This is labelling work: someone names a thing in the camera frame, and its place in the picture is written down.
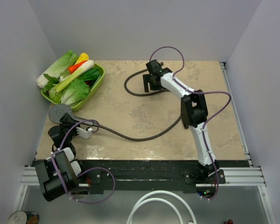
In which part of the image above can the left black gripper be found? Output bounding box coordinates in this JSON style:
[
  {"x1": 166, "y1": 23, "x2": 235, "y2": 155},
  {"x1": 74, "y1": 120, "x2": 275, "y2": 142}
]
[{"x1": 59, "y1": 113, "x2": 81, "y2": 144}]

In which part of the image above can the grey shower head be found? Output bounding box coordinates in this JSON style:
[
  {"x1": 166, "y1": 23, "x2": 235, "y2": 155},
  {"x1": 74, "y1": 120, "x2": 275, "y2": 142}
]
[{"x1": 48, "y1": 104, "x2": 99, "y2": 127}]

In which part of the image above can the black shower hose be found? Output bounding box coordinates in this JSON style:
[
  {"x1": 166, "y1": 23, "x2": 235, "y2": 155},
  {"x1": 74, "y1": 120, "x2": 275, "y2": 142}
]
[{"x1": 93, "y1": 61, "x2": 184, "y2": 142}]

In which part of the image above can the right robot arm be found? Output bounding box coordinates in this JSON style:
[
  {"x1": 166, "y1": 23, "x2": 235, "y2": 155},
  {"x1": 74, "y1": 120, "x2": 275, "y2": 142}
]
[{"x1": 143, "y1": 60, "x2": 217, "y2": 183}]

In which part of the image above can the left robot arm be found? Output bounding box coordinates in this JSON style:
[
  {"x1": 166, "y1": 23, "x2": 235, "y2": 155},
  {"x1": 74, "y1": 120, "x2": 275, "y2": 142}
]
[{"x1": 35, "y1": 113, "x2": 87, "y2": 202}]

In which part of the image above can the green plastic tray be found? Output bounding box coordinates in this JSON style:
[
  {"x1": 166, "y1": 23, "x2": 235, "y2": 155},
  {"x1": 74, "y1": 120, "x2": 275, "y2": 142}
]
[{"x1": 40, "y1": 63, "x2": 105, "y2": 111}]

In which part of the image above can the green lettuce toy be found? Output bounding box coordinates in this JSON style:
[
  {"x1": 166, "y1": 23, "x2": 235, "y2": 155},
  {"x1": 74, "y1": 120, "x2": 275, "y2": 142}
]
[{"x1": 49, "y1": 79, "x2": 90, "y2": 106}]

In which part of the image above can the orange carrot toy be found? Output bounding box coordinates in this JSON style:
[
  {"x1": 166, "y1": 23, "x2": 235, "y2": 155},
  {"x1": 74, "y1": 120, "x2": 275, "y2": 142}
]
[{"x1": 68, "y1": 61, "x2": 86, "y2": 74}]

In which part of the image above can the napa cabbage toy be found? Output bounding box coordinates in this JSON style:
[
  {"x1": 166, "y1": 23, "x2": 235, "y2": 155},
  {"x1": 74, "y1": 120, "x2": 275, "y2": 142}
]
[{"x1": 36, "y1": 50, "x2": 78, "y2": 89}]

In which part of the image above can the white leek toy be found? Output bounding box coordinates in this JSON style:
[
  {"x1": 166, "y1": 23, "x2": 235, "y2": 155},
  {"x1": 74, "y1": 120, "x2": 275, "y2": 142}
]
[{"x1": 53, "y1": 60, "x2": 95, "y2": 93}]

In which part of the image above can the dark green vegetable toy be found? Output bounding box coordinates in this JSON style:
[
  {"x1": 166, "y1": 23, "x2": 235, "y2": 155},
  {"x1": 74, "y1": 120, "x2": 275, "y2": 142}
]
[{"x1": 77, "y1": 68, "x2": 100, "y2": 82}]

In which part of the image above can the yellow pepper toy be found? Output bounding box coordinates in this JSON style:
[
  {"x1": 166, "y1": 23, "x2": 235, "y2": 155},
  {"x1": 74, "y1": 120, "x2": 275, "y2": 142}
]
[{"x1": 75, "y1": 53, "x2": 89, "y2": 65}]

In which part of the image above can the tin can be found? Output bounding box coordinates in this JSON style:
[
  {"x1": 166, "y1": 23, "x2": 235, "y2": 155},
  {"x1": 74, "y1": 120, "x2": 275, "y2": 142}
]
[{"x1": 7, "y1": 210, "x2": 40, "y2": 224}]

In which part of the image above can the red small object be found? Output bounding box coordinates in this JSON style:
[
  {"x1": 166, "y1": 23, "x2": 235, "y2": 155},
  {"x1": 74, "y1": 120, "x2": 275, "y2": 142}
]
[{"x1": 224, "y1": 219, "x2": 233, "y2": 224}]

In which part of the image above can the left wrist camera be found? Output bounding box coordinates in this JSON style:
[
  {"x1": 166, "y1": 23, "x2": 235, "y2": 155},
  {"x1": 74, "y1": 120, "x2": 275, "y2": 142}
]
[{"x1": 76, "y1": 127, "x2": 93, "y2": 139}]

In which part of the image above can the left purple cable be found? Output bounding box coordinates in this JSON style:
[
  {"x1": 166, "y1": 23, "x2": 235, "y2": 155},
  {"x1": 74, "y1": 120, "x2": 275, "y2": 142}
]
[{"x1": 50, "y1": 119, "x2": 116, "y2": 205}]

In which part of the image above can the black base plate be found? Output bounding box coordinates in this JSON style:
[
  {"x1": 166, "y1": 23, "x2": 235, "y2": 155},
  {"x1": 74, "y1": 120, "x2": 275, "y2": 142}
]
[{"x1": 70, "y1": 160, "x2": 248, "y2": 194}]

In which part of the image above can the white hose loop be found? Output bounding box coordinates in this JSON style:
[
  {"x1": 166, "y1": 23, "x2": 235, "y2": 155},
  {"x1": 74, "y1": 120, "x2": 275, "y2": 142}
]
[{"x1": 126, "y1": 190, "x2": 197, "y2": 224}]

